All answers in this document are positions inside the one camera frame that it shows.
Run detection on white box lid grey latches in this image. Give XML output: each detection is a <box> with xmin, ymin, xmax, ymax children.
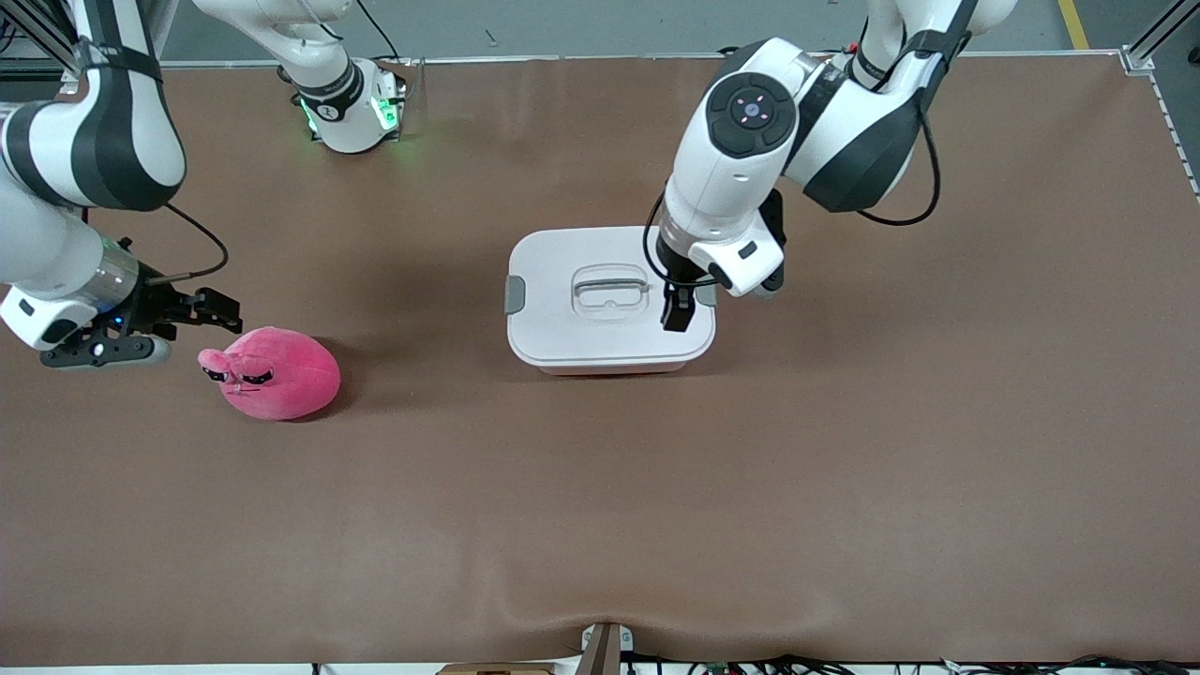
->
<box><xmin>504</xmin><ymin>227</ymin><xmax>718</xmax><ymax>368</ymax></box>

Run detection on pink plush toy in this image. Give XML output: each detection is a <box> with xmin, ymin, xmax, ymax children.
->
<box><xmin>197</xmin><ymin>326</ymin><xmax>342</xmax><ymax>422</ymax></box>

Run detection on pink plastic storage box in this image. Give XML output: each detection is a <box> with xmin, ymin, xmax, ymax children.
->
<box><xmin>539</xmin><ymin>360</ymin><xmax>691</xmax><ymax>377</ymax></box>

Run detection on brown table mat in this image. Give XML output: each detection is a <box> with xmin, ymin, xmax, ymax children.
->
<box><xmin>0</xmin><ymin>52</ymin><xmax>1200</xmax><ymax>668</ymax></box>

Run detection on metal table edge clamp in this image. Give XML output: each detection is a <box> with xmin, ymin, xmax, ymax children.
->
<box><xmin>580</xmin><ymin>622</ymin><xmax>635</xmax><ymax>675</ymax></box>

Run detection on aluminium frame profile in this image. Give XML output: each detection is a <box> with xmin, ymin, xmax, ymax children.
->
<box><xmin>0</xmin><ymin>0</ymin><xmax>95</xmax><ymax>78</ymax></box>
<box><xmin>1122</xmin><ymin>0</ymin><xmax>1200</xmax><ymax>74</ymax></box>

